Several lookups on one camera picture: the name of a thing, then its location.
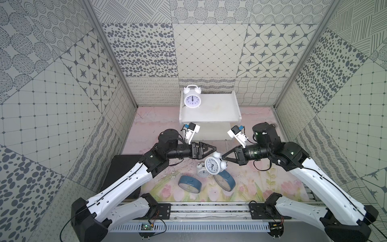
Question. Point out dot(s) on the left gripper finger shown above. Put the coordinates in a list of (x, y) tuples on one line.
[(206, 146), (208, 153)]

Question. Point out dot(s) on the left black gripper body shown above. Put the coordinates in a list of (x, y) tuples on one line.
[(195, 150)]

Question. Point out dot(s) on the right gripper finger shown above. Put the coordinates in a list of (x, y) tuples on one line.
[(228, 159), (230, 154)]

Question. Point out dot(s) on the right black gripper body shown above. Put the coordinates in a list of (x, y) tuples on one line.
[(241, 155)]

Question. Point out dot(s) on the white metal twin-bell alarm clock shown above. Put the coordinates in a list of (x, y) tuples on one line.
[(214, 164)]

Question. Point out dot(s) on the white plastic twin-bell alarm clock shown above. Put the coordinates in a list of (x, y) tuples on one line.
[(192, 96)]

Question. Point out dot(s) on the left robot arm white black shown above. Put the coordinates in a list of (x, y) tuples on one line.
[(94, 218)]

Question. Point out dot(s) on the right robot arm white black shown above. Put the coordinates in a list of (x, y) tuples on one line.
[(342, 217)]

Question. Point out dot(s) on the small white twin-bell alarm clock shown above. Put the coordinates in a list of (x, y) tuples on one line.
[(202, 171)]

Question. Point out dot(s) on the right blue round alarm clock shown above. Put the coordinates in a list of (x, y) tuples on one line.
[(225, 180)]

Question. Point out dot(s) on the blue round alarm clock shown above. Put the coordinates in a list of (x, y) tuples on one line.
[(225, 180), (190, 184)]

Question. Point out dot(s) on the left blue round alarm clock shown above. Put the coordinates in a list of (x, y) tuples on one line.
[(190, 184)]

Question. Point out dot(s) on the white two-tier shelf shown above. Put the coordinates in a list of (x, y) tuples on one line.
[(216, 115)]

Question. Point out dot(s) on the green circuit board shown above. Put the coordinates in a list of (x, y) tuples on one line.
[(146, 227)]

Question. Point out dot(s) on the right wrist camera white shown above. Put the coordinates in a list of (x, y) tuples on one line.
[(237, 132)]

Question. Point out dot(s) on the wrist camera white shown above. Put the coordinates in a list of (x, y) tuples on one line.
[(237, 132), (190, 130)]

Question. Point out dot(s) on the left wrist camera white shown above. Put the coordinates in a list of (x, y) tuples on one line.
[(190, 130)]

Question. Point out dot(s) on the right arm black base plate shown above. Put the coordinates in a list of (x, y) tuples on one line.
[(264, 211)]

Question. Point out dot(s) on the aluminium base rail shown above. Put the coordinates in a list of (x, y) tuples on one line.
[(202, 217)]

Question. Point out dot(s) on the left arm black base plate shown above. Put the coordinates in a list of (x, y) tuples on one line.
[(159, 211)]

